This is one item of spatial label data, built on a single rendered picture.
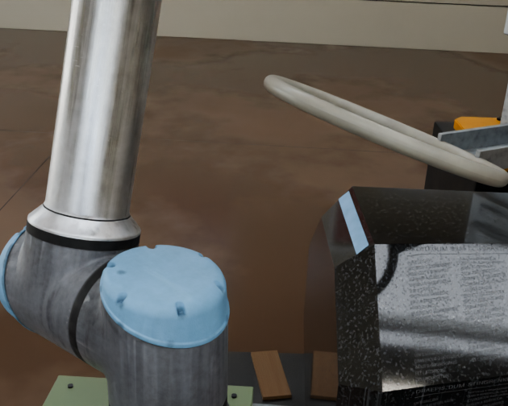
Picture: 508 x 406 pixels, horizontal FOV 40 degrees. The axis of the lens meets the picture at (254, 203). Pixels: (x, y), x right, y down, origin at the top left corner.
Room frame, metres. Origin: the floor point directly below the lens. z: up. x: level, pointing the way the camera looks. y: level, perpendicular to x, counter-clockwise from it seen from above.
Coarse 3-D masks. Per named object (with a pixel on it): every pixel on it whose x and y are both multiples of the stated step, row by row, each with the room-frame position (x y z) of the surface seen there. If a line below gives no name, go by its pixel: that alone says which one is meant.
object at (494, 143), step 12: (444, 132) 1.41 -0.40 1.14; (456, 132) 1.42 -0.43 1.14; (468, 132) 1.43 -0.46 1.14; (480, 132) 1.45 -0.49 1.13; (492, 132) 1.47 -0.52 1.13; (504, 132) 1.49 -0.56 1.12; (456, 144) 1.42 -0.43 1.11; (468, 144) 1.44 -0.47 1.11; (480, 144) 1.46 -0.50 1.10; (492, 144) 1.47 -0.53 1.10; (504, 144) 1.48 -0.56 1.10; (480, 156) 1.30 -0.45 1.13; (492, 156) 1.32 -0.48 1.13; (504, 156) 1.34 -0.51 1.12; (504, 168) 1.34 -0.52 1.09
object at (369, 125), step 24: (288, 96) 1.13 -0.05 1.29; (312, 96) 1.10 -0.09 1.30; (336, 120) 1.05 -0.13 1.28; (360, 120) 1.04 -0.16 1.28; (384, 120) 1.46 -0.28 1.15; (384, 144) 1.02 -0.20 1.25; (408, 144) 1.01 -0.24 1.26; (432, 144) 1.40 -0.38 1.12; (456, 168) 1.02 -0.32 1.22; (480, 168) 1.04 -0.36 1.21
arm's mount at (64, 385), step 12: (60, 384) 0.82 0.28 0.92; (72, 384) 0.82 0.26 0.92; (84, 384) 0.83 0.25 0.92; (96, 384) 0.83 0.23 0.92; (48, 396) 0.80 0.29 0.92; (60, 396) 0.80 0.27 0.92; (72, 396) 0.80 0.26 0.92; (84, 396) 0.80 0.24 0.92; (96, 396) 0.80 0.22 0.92; (228, 396) 0.81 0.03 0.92; (240, 396) 0.81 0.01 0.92; (252, 396) 0.82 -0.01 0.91
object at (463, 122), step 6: (456, 120) 2.65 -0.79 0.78; (462, 120) 2.65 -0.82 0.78; (468, 120) 2.65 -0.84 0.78; (474, 120) 2.66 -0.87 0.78; (480, 120) 2.66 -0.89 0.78; (486, 120) 2.66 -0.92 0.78; (492, 120) 2.67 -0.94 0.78; (498, 120) 2.67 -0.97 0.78; (456, 126) 2.62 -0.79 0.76; (462, 126) 2.57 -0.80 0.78; (468, 126) 2.57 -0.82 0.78; (474, 126) 2.57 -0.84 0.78; (480, 126) 2.58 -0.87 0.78
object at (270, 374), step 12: (252, 360) 2.05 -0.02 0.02; (264, 360) 2.04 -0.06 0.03; (276, 360) 2.05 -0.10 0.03; (264, 372) 1.98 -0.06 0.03; (276, 372) 1.98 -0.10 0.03; (264, 384) 1.91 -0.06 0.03; (276, 384) 1.91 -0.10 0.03; (288, 384) 1.92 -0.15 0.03; (264, 396) 1.85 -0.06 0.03; (276, 396) 1.85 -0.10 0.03; (288, 396) 1.86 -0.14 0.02
